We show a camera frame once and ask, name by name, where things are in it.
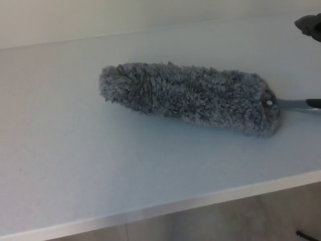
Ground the grey fluffy microfibre duster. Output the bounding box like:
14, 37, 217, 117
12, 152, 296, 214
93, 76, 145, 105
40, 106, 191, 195
97, 61, 321, 139

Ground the white table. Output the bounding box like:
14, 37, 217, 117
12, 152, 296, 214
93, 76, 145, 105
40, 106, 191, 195
0, 14, 321, 241

